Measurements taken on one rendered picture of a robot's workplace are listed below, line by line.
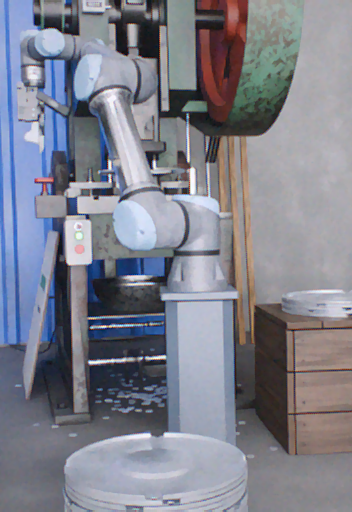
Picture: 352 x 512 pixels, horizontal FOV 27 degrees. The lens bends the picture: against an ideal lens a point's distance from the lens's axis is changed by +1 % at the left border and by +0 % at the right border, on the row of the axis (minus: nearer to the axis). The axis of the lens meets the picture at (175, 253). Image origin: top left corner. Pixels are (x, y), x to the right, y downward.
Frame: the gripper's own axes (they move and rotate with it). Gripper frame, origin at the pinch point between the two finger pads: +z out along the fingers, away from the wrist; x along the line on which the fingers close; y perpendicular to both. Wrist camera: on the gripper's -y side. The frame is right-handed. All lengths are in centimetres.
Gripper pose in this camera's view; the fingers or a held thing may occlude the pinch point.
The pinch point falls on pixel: (42, 148)
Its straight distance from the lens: 230.4
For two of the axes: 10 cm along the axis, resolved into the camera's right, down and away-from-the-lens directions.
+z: 0.2, 10.0, 0.5
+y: -9.7, 0.3, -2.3
